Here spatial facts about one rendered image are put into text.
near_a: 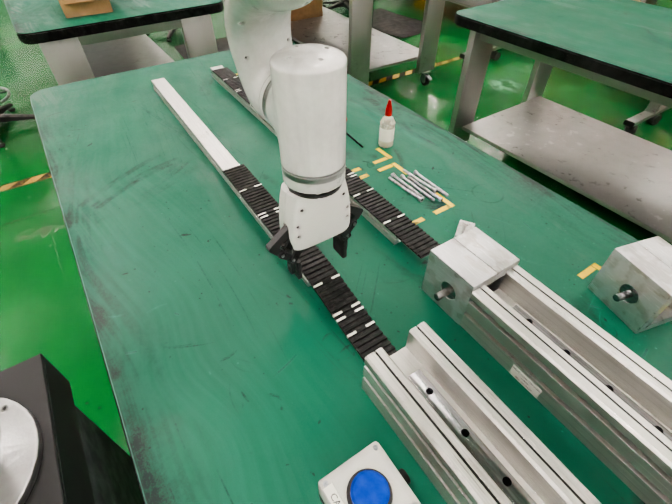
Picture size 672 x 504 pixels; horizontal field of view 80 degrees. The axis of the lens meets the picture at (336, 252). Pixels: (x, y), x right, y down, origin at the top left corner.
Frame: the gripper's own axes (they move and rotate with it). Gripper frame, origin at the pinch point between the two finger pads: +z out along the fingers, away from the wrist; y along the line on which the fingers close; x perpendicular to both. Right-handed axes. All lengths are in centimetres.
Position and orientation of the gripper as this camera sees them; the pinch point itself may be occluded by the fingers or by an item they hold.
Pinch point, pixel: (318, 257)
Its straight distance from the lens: 64.9
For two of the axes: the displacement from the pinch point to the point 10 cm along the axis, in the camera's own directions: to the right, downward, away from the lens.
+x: 5.5, 5.9, -5.9
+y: -8.4, 3.9, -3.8
